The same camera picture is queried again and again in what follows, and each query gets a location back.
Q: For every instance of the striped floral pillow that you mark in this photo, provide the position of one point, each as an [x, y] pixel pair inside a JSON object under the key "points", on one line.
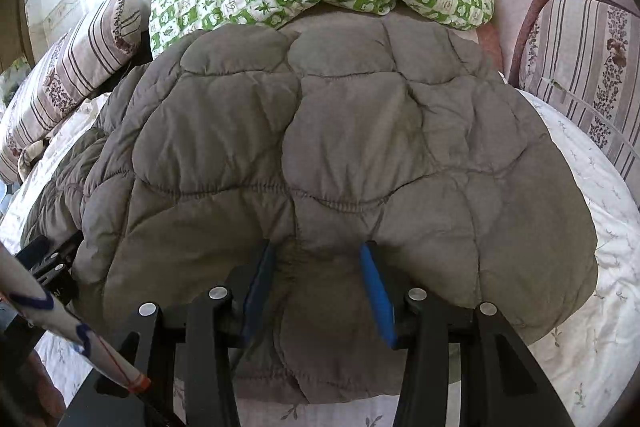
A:
{"points": [[75, 62]]}

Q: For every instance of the white rod with orange band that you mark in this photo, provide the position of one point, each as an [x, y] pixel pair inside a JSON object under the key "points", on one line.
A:
{"points": [[35, 294]]}

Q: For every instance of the grey quilted blanket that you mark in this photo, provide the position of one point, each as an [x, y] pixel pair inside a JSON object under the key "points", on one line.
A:
{"points": [[325, 132]]}

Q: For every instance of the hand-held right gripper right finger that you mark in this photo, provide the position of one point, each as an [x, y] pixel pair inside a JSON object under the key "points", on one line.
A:
{"points": [[378, 294]]}

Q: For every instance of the striped floral cushion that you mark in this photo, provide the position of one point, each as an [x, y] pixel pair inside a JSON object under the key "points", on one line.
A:
{"points": [[580, 57]]}

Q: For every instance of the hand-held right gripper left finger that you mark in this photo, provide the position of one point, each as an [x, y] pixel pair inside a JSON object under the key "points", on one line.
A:
{"points": [[259, 292]]}

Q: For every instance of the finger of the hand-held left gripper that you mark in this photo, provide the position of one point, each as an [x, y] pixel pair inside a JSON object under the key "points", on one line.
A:
{"points": [[57, 279]]}

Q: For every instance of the white floral bedsheet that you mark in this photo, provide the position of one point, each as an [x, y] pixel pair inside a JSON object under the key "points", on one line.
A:
{"points": [[575, 332]]}

